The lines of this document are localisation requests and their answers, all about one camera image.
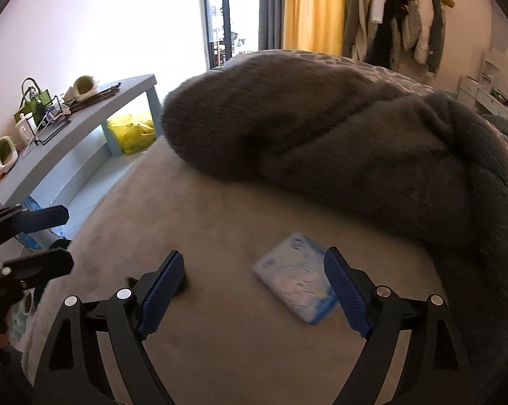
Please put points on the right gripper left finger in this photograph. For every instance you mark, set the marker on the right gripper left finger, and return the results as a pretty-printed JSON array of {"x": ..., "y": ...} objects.
[{"x": 71, "y": 368}]

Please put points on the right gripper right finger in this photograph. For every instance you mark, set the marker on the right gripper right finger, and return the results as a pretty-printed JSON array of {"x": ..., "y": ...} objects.
[{"x": 435, "y": 370}]

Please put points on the blue pet food bag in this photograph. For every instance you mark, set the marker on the blue pet food bag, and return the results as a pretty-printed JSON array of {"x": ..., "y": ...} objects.
[{"x": 38, "y": 238}]

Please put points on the mint pet food bowl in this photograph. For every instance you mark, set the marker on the mint pet food bowl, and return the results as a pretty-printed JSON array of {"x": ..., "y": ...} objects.
[{"x": 20, "y": 316}]

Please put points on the light blue low table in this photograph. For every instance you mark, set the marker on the light blue low table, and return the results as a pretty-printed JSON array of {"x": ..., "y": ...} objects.
[{"x": 27, "y": 173}]

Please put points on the green plush slipper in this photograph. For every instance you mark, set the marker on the green plush slipper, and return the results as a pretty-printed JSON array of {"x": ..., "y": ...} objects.
[
  {"x": 83, "y": 88},
  {"x": 8, "y": 154}
]

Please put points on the white lidded mug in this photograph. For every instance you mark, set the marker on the white lidded mug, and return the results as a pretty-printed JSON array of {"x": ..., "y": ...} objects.
[{"x": 25, "y": 128}]

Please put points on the green handbag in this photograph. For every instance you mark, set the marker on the green handbag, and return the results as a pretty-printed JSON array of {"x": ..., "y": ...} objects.
[{"x": 34, "y": 101}]

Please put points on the dark wooden sticks bundle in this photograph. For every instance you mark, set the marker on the dark wooden sticks bundle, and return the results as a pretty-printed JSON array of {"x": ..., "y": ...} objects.
[{"x": 99, "y": 97}]

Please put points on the yellow plastic bag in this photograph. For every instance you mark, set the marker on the yellow plastic bag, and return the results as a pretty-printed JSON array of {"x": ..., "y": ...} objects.
[{"x": 134, "y": 132}]

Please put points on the blue tissue packet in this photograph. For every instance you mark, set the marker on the blue tissue packet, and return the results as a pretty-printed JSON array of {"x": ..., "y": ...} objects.
[{"x": 293, "y": 271}]

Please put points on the grey bed mattress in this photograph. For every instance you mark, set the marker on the grey bed mattress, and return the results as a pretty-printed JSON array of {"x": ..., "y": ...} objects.
[{"x": 227, "y": 339}]

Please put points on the dark grey fluffy blanket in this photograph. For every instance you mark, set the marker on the dark grey fluffy blanket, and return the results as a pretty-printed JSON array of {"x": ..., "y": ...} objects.
[{"x": 421, "y": 166}]

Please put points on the white drawer cabinet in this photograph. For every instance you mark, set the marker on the white drawer cabinet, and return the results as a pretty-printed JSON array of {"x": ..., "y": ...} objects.
[{"x": 482, "y": 95}]

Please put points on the hanging clothes rack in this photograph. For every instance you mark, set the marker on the hanging clothes rack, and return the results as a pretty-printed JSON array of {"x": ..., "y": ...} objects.
[{"x": 379, "y": 31}]

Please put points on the grey curtain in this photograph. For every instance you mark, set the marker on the grey curtain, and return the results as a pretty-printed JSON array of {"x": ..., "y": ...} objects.
[{"x": 270, "y": 24}]

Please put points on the yellow curtain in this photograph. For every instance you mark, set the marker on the yellow curtain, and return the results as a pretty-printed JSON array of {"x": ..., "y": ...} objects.
[{"x": 314, "y": 25}]

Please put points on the black wire stand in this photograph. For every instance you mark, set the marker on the black wire stand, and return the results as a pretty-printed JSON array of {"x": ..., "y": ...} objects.
[{"x": 56, "y": 118}]

